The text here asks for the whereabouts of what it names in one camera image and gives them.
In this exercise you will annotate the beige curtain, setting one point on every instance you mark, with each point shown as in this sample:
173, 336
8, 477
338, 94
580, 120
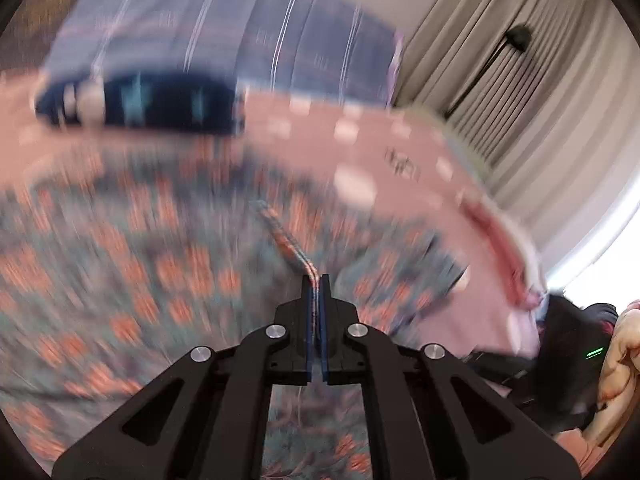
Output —
550, 110

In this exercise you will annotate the floral teal and orange garment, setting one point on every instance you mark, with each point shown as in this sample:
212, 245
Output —
150, 270

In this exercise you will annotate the blue striped pillow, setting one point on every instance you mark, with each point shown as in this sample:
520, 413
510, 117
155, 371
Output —
225, 20

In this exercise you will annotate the black floor lamp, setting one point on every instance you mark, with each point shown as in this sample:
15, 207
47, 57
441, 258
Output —
517, 37

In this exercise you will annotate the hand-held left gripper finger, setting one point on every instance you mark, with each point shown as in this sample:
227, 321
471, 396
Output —
324, 350
311, 350

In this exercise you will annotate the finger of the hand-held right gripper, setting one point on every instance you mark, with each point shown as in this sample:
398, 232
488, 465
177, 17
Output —
495, 362

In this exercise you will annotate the person's right hand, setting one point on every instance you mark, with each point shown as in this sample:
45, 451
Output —
620, 360

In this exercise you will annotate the pink polka-dot blanket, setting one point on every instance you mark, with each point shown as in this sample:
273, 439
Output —
380, 130

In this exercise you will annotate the person's pink fuzzy clothing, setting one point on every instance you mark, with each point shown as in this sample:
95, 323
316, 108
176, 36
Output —
585, 452

